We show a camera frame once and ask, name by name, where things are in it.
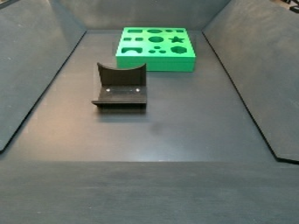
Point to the green shape sorter box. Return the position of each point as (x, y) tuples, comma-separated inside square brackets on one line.
[(160, 47)]

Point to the black curved holder stand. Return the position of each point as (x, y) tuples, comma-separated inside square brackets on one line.
[(121, 86)]

